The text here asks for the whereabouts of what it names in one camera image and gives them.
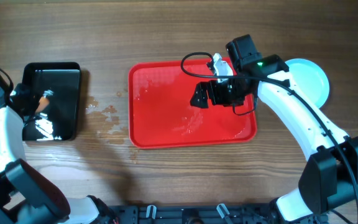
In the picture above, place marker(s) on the orange green sponge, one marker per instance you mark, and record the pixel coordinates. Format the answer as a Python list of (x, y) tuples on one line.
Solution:
[(43, 103)]

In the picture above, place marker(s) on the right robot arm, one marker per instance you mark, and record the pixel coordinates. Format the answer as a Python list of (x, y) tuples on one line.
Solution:
[(330, 177)]

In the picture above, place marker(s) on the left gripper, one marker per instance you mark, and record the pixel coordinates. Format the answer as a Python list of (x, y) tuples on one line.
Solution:
[(20, 94)]

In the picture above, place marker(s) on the red plastic tray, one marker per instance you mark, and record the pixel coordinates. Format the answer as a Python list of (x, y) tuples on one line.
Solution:
[(160, 114)]

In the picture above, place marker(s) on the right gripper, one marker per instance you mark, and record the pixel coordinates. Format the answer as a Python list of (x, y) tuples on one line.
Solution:
[(210, 94)]

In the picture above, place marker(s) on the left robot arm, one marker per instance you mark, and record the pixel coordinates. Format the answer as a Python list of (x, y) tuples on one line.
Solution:
[(26, 196)]

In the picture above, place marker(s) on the black water basin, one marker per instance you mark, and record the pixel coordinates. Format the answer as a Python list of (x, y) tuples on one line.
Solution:
[(60, 82)]

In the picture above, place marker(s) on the light blue plate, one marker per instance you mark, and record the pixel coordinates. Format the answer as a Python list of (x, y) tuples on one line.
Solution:
[(311, 79)]

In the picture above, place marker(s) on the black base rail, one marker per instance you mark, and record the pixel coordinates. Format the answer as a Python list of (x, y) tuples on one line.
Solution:
[(250, 213)]

